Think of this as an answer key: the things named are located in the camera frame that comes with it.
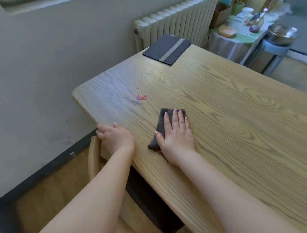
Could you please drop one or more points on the person's right hand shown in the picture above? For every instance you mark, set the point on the person's right hand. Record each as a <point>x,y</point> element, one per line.
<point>177,141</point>

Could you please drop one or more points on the person's left hand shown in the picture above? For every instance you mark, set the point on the person's left hand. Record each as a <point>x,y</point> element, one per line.
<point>117,139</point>

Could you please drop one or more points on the person's right thumb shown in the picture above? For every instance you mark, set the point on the person's right thumb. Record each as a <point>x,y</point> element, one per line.
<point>159,137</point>

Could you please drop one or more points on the person's right middle finger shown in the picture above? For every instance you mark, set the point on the person's right middle finger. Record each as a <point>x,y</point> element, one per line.
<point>175,121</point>

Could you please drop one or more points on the person's right little finger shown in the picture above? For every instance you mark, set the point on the person's right little finger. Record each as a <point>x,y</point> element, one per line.
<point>186,123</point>

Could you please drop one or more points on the person's left thumb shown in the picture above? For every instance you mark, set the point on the person's left thumb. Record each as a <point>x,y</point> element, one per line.
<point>115,125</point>

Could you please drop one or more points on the dark grey cleaning cloth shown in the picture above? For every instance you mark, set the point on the dark grey cleaning cloth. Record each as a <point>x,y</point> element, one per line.
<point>159,124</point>

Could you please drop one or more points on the person's left forearm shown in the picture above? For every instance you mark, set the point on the person's left forearm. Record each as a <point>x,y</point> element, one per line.
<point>96,196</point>

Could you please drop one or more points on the person's right forearm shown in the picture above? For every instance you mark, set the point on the person's right forearm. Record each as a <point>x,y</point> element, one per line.
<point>227,199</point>

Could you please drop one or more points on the pink sauce stain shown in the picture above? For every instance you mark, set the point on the pink sauce stain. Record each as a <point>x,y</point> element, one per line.
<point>141,97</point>

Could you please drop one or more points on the wooden chair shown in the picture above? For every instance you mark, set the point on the wooden chair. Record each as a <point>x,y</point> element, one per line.
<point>94,158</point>

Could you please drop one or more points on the black chair cushion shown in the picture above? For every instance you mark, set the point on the black chair cushion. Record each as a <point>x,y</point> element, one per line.
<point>148,204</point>

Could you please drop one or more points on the dark blue striped placemat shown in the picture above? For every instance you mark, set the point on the dark blue striped placemat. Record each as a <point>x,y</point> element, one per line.
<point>166,49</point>

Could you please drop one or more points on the white tablecloth side table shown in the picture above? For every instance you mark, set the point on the white tablecloth side table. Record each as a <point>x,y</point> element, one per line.
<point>230,46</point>

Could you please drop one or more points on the white radiator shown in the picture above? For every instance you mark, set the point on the white radiator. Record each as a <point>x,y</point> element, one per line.
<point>175,24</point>

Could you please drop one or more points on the tan round dish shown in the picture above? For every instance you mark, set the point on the tan round dish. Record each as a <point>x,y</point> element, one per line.
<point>227,31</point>

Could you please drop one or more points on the brown cardboard box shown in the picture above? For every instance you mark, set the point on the brown cardboard box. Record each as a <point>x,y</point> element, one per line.
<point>219,15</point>

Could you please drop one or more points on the light blue stool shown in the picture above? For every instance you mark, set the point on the light blue stool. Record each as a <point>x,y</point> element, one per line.
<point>275,51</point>

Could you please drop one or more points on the white paper cup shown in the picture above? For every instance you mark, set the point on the white paper cup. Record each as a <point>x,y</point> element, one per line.
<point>247,19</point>

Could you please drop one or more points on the glass bottle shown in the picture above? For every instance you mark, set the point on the glass bottle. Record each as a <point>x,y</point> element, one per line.
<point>256,24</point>

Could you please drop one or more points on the green cup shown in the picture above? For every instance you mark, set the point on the green cup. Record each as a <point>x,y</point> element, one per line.
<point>238,8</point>

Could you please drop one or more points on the metal bowl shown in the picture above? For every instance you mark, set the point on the metal bowl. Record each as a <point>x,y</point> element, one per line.
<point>281,34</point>

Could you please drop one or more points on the clear plastic container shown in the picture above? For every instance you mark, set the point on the clear plastic container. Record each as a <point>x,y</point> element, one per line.
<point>272,17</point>

